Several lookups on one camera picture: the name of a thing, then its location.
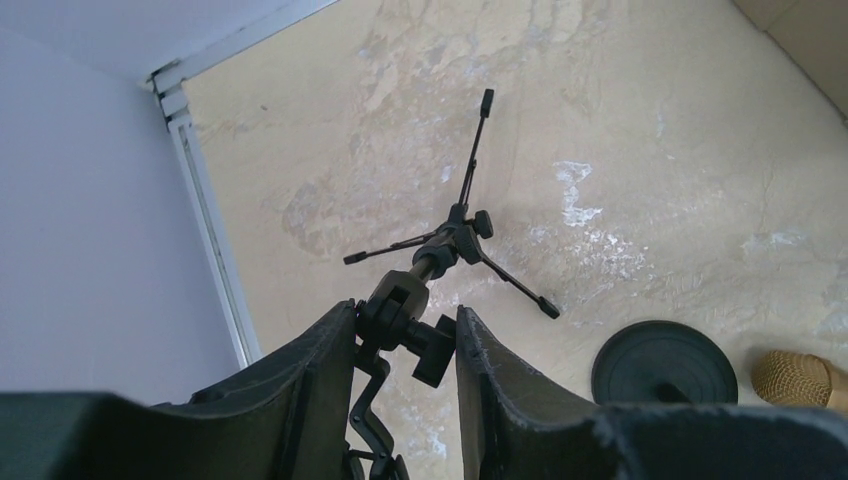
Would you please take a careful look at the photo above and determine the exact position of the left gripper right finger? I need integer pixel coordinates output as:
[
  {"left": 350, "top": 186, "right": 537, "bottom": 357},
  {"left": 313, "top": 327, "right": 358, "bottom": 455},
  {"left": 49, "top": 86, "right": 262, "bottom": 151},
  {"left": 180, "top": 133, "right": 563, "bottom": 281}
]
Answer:
[{"left": 456, "top": 307, "right": 847, "bottom": 479}]

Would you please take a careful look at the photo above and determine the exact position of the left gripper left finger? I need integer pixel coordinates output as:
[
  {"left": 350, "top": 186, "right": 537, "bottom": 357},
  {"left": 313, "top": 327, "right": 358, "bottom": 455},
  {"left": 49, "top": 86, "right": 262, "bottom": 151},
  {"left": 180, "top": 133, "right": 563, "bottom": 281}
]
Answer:
[{"left": 1, "top": 301, "right": 355, "bottom": 479}]

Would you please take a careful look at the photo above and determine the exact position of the black tripod shock mount stand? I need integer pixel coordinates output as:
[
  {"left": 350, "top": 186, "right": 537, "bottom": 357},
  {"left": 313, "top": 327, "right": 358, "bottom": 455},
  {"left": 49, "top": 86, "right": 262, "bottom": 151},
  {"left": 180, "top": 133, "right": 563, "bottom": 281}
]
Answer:
[{"left": 341, "top": 87, "right": 562, "bottom": 480}]

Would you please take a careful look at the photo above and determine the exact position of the black stand for glitter mic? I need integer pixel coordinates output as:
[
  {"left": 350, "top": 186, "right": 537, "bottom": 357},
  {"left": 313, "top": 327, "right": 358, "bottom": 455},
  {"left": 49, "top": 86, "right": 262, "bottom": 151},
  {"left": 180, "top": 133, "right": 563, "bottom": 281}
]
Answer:
[{"left": 591, "top": 320, "right": 738, "bottom": 405}]

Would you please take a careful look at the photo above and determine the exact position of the gold microphone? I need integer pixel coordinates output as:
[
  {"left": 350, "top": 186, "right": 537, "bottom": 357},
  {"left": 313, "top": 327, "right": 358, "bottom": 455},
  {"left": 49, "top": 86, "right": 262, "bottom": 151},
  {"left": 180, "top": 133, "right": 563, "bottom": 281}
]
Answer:
[{"left": 750, "top": 350, "right": 847, "bottom": 414}]

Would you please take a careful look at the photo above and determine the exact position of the tan plastic tool case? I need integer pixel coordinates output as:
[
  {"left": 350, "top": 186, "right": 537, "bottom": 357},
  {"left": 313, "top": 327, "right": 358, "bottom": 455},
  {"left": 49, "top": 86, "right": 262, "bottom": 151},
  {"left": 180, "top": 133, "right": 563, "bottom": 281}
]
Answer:
[{"left": 733, "top": 0, "right": 847, "bottom": 121}]

